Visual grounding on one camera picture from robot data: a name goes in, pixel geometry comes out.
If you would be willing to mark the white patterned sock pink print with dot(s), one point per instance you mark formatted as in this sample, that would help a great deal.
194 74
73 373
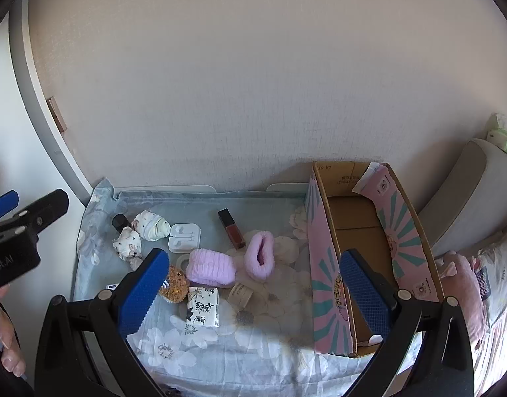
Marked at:
128 244

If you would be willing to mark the beige round cosmetic jar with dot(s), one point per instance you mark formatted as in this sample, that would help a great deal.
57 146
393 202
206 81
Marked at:
240 295

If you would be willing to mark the white floral small box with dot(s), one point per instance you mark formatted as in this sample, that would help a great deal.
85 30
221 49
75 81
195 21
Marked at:
202 307

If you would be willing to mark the pink fluffy slipper sock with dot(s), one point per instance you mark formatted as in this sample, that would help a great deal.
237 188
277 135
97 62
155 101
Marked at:
259 259

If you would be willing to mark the green white plush toy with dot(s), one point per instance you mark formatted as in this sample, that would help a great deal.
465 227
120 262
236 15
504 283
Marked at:
496 131

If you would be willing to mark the grey door frame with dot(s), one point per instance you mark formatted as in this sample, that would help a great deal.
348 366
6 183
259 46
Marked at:
37 107

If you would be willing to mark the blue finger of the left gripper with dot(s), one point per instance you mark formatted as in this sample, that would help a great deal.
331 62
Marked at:
8 202
37 216

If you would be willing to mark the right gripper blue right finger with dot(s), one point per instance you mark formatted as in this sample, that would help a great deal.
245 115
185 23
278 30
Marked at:
393 314

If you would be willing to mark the small black bottle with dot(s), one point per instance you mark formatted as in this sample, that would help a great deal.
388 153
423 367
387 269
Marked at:
120 222

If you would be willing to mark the red lipstick with black cap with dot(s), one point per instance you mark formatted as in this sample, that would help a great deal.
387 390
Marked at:
231 228

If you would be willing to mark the pink floral bedding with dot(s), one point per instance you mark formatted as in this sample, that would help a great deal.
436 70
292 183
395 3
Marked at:
477 278

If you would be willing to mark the person's left hand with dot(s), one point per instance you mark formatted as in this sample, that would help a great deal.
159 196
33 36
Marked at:
12 358

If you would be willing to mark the brown plush toy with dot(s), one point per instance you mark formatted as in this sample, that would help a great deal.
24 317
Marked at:
175 287

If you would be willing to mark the white dotted sock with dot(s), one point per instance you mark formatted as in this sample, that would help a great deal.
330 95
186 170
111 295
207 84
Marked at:
151 226

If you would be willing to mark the pink patterned cardboard box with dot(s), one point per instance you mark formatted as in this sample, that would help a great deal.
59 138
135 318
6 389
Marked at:
361 206

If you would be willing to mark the white earphone case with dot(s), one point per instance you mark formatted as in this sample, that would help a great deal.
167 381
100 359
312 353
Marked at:
184 238

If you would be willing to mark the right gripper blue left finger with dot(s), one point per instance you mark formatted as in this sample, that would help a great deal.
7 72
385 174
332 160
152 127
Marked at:
116 314

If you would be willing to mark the floral blue table cloth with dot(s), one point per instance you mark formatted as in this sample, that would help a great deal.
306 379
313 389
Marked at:
264 348

